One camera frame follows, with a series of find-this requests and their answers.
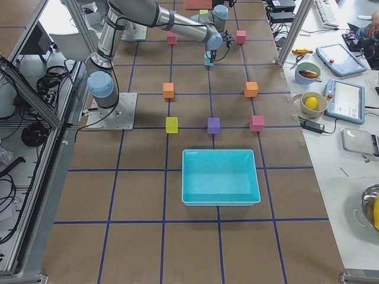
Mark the pink block lower left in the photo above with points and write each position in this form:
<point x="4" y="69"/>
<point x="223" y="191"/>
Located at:
<point x="171" y="38"/>

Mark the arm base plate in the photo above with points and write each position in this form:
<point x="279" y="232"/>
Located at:
<point x="122" y="118"/>
<point x="134" y="32"/>

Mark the orange block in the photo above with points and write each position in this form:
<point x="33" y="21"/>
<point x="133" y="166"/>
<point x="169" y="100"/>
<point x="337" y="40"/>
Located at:
<point x="251" y="89"/>
<point x="168" y="90"/>

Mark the pink block upper right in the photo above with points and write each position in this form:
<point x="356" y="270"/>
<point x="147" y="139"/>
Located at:
<point x="256" y="123"/>

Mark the teach pendant near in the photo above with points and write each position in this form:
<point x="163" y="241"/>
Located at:
<point x="345" y="101"/>

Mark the teach pendant far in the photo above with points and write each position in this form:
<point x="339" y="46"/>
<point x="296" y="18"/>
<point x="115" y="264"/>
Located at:
<point x="340" y="60"/>

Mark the yellow block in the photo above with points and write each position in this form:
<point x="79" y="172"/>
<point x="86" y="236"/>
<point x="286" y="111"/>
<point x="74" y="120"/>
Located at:
<point x="171" y="125"/>

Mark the orange block upper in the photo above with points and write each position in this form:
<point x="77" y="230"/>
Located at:
<point x="251" y="89"/>

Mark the light blue block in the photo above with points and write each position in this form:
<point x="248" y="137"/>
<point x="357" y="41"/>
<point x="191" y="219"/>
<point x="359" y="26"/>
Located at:
<point x="208" y="62"/>

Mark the pink block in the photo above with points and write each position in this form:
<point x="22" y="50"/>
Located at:
<point x="240" y="37"/>
<point x="256" y="123"/>
<point x="171" y="38"/>

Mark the cyan plastic bin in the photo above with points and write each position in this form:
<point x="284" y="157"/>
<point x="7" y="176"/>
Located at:
<point x="225" y="177"/>

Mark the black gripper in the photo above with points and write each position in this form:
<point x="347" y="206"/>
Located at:
<point x="211" y="52"/>

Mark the aluminium frame post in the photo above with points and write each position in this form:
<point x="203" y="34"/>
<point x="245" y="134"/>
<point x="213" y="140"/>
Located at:
<point x="297" y="24"/>

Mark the black power adapter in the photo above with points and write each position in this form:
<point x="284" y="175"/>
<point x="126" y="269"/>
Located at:
<point x="313" y="126"/>

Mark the grey kitchen scale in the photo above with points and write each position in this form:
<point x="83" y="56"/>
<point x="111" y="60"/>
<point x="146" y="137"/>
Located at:
<point x="358" y="141"/>

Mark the yellow lemon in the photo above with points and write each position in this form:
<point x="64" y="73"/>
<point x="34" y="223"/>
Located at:
<point x="311" y="102"/>

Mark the green bowl with fruit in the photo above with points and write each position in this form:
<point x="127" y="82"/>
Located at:
<point x="307" y="73"/>

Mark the purple block right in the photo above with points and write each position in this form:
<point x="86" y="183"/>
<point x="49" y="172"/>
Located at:
<point x="213" y="125"/>

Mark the black handled scissors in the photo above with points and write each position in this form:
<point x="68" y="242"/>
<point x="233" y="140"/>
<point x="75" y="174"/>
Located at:
<point x="298" y="59"/>

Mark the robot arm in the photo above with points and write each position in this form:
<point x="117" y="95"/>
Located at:
<point x="114" y="108"/>
<point x="217" y="16"/>

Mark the pink block upper left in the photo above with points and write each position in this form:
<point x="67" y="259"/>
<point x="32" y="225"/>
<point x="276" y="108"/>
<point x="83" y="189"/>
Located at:
<point x="240" y="37"/>

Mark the teach pendant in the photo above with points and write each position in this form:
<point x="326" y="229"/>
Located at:
<point x="340" y="60"/>
<point x="345" y="101"/>

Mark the orange block lower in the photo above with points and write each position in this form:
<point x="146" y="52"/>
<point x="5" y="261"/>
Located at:
<point x="168" y="90"/>

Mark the bowl with lemon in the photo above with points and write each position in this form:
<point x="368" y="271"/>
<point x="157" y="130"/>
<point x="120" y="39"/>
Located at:
<point x="303" y="111"/>

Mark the metal bowl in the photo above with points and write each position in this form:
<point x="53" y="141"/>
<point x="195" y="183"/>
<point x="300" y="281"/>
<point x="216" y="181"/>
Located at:
<point x="367" y="214"/>

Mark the pink plastic bin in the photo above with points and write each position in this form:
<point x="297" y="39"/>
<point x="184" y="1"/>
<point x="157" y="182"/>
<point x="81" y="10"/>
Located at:
<point x="198" y="4"/>

